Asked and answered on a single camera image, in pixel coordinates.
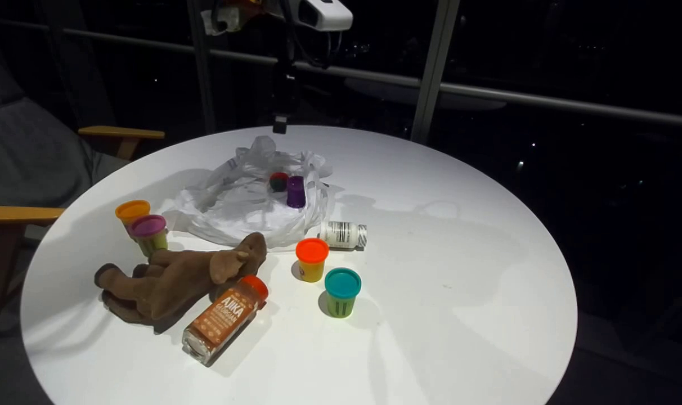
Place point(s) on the teal lid play dough tub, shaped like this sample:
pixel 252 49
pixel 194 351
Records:
pixel 344 291

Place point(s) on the pink lid play dough tub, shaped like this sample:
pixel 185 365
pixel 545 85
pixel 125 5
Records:
pixel 150 232

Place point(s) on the light vertical window post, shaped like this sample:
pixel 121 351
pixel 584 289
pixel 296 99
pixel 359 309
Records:
pixel 433 68

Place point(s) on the wooden armchair with grey cushion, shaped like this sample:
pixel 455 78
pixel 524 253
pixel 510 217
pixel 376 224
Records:
pixel 25 165

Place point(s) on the brown plush moose toy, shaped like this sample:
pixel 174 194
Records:
pixel 168 283

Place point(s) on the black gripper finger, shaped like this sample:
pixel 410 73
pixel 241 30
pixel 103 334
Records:
pixel 279 109

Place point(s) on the dark vertical window post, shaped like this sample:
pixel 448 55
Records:
pixel 202 68

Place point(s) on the metal window railing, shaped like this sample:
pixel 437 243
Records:
pixel 579 104

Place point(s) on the white plastic bag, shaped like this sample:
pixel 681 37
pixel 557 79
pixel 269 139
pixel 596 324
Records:
pixel 234 210

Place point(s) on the red-orange lid play dough tub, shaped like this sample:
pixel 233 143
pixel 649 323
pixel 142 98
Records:
pixel 312 260

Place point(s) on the crumpled tape wad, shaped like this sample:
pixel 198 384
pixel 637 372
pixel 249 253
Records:
pixel 221 22

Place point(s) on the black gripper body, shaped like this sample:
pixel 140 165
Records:
pixel 286 52

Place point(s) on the purple play dough tub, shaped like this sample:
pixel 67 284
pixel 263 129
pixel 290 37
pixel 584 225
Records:
pixel 296 193

